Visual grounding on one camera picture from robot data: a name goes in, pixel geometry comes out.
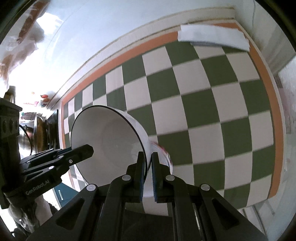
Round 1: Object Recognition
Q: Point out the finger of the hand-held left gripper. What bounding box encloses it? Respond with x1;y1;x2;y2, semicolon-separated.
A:
21;161;71;180
20;144;94;165

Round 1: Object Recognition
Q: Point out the floral white bowl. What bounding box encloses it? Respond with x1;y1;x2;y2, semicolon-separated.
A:
142;141;174;217

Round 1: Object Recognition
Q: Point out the green white checkered cloth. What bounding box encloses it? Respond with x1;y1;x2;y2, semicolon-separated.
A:
60;21;281;209

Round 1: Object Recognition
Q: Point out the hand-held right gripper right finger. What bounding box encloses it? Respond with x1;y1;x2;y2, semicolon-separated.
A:
150;152;269;241

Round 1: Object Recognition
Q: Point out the blue kitchen cabinet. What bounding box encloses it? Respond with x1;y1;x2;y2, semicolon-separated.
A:
52;183;79;209

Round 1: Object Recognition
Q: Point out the white folded cloth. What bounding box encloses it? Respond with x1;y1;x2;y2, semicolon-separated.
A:
178;23;250;52

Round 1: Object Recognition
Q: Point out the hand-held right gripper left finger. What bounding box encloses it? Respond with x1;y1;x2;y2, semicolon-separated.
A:
25;151;148;241

